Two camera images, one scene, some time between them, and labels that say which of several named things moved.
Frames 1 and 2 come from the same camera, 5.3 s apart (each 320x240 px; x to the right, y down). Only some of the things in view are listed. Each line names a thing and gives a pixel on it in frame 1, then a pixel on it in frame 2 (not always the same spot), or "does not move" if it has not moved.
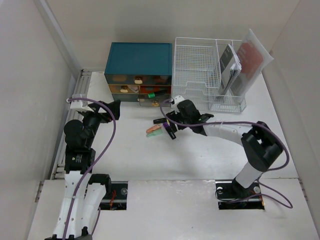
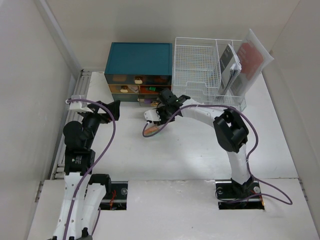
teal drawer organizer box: x=134 y=70 does not move
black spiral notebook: x=230 y=67 does not move
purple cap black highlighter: x=170 y=131 to x=147 y=101
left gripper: x=114 y=106 does not move
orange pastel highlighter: x=157 y=127 does not move
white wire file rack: x=196 y=73 does not move
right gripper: x=173 y=116 to x=163 y=121
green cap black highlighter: x=153 y=94 to x=155 y=89
